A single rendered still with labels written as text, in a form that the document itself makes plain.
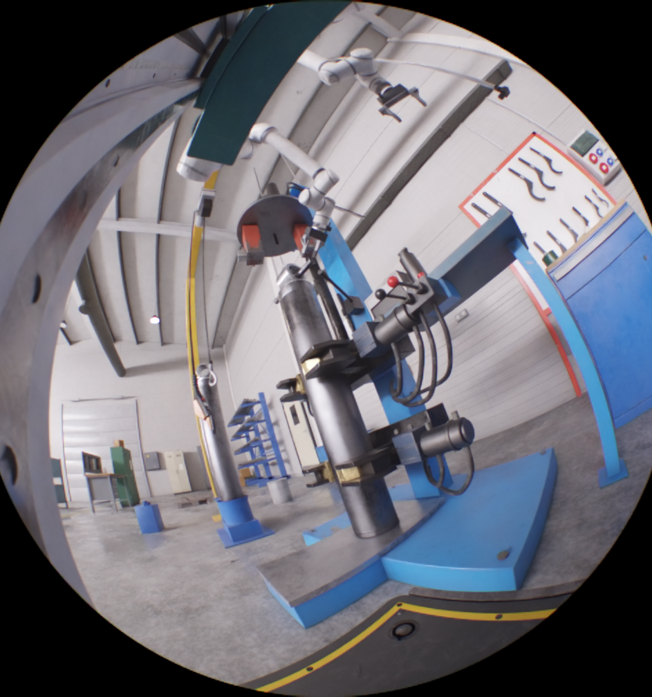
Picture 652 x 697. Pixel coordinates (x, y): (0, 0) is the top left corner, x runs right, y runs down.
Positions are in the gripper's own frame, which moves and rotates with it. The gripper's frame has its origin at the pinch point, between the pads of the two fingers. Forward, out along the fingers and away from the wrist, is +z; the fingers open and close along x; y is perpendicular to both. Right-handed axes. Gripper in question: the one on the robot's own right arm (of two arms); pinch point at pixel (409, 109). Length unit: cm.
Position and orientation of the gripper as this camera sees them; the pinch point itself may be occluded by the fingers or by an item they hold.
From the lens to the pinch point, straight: 113.2
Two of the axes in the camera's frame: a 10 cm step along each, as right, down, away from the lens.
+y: -5.2, 3.1, -7.9
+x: 7.0, -3.7, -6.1
